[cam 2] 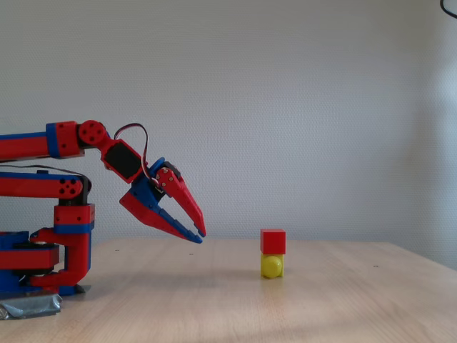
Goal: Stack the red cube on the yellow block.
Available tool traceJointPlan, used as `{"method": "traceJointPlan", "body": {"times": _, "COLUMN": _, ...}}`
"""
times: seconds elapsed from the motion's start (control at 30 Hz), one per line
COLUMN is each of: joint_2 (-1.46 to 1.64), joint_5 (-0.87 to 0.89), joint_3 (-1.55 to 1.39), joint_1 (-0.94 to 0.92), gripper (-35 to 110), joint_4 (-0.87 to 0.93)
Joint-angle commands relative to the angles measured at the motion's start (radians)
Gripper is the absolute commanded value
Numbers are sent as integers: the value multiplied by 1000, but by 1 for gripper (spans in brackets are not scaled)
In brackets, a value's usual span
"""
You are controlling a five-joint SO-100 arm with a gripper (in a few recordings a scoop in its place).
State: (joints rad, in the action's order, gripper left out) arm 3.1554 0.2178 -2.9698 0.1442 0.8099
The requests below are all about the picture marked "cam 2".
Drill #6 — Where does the red cube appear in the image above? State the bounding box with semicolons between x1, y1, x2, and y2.
259;228;287;256

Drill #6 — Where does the red and blue robot base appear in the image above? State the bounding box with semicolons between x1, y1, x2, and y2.
0;230;61;299

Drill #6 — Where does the yellow cube with ball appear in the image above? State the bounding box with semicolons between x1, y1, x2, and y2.
259;252;287;280

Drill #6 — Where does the gripper servo wire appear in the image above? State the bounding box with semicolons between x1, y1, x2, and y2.
113;122;159;184

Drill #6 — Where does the elbow servo wire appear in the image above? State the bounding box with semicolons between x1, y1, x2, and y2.
0;163;93;191

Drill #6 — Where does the crumpled gray duct tape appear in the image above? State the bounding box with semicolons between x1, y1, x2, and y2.
0;291;62;320

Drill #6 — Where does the black hanging cable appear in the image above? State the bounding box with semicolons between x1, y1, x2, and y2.
440;0;457;19

